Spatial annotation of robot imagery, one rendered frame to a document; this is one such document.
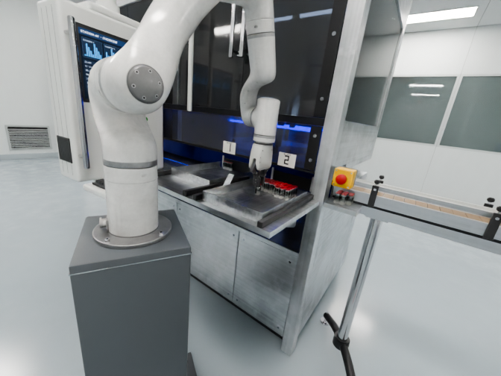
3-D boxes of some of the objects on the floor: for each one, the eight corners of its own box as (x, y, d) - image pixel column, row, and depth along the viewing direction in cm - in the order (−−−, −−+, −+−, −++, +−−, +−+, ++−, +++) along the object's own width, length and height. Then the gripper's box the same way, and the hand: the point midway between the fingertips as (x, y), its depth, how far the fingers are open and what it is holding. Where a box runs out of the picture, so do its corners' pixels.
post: (285, 341, 130) (392, -193, 68) (295, 348, 127) (416, -206, 65) (279, 349, 125) (389, -219, 63) (290, 356, 122) (415, -235, 60)
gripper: (260, 142, 81) (254, 192, 86) (282, 141, 93) (276, 184, 99) (243, 139, 85) (238, 186, 90) (267, 139, 97) (262, 180, 103)
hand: (259, 180), depth 94 cm, fingers closed
